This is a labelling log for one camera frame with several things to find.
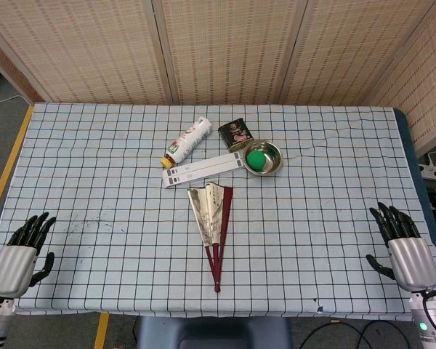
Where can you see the white plastic bottle, yellow cap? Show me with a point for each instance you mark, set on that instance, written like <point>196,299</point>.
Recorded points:
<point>187,141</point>

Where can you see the dark rectangular tin can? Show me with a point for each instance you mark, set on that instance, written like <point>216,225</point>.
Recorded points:
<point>234,134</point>

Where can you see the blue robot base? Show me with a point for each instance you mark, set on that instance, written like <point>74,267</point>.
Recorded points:
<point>210,332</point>

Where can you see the bamboo folding screen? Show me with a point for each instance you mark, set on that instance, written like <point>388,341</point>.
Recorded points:
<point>221,47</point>

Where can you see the folding paper fan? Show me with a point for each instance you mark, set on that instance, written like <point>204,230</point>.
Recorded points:
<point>207,214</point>

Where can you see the stainless steel bowl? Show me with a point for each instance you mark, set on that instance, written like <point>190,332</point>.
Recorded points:
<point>272,154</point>

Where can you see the light blue checked tablecloth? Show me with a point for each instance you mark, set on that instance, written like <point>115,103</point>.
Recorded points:
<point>94,181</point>

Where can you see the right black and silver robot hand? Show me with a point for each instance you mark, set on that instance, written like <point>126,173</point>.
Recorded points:
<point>412,260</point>

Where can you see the white folded stand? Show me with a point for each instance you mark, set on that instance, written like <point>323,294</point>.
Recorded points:
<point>203,168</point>

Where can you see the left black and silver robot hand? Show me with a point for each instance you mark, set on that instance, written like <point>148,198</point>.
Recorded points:
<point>12,269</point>

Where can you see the green ball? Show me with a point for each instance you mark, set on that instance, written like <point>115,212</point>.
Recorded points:
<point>256,160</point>

